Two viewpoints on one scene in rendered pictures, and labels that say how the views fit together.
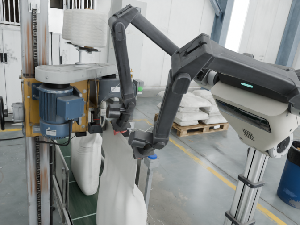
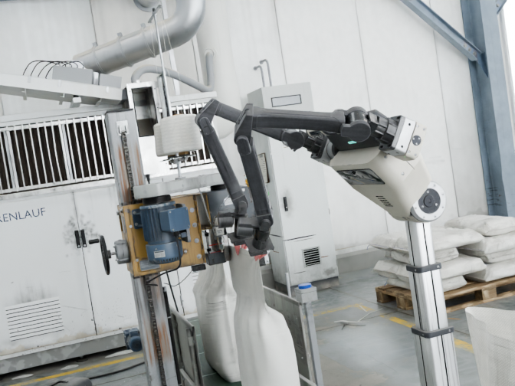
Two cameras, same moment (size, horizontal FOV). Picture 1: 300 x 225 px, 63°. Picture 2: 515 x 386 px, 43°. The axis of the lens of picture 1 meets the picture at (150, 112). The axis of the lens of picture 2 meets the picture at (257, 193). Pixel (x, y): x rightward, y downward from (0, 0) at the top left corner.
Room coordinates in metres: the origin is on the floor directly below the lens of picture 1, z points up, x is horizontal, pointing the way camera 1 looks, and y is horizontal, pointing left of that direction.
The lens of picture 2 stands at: (-1.47, -0.63, 1.46)
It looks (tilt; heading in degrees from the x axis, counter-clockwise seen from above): 3 degrees down; 14
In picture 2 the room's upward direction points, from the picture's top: 9 degrees counter-clockwise
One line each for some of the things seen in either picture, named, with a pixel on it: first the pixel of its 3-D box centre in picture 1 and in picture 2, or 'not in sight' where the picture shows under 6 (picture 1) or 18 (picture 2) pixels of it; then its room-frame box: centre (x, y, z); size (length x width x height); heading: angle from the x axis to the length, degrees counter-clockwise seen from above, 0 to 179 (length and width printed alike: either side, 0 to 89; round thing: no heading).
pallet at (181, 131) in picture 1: (191, 121); (458, 286); (4.50, -0.82, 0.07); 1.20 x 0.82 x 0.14; 124
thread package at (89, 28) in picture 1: (89, 28); (180, 134); (1.20, 0.33, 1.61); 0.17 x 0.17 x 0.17
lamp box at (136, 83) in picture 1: (137, 87); not in sight; (1.52, 0.10, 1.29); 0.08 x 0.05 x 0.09; 32
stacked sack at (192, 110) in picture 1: (181, 104); (420, 253); (4.31, -0.54, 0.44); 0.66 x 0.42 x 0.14; 26
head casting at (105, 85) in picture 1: (108, 93); (227, 214); (1.54, 0.28, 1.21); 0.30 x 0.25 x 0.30; 32
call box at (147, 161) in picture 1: (151, 160); (306, 293); (1.46, -0.05, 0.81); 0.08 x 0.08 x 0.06; 32
